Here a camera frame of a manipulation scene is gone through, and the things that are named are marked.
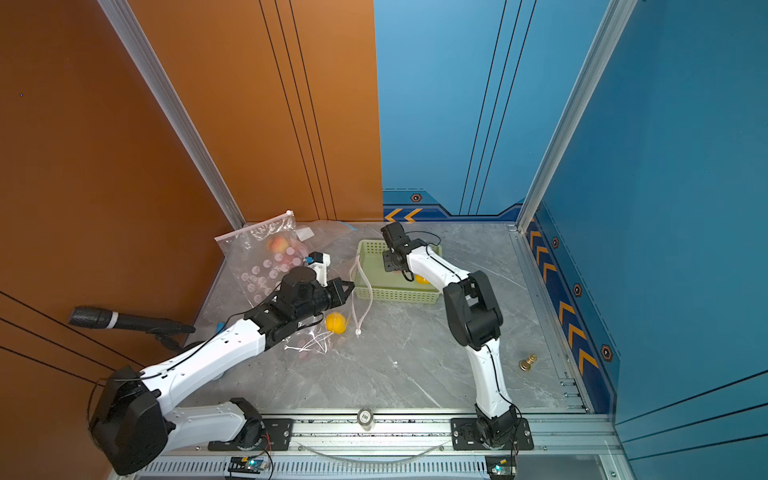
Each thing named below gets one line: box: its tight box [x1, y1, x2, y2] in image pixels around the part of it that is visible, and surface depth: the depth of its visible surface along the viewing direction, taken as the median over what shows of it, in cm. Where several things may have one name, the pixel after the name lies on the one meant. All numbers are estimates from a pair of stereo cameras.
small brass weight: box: [519, 354, 538, 372], surface depth 84 cm
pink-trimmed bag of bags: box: [282, 256, 372, 356], surface depth 87 cm
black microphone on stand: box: [68, 306, 196, 350], surface depth 64 cm
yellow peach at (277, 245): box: [266, 236, 289, 253], surface depth 104 cm
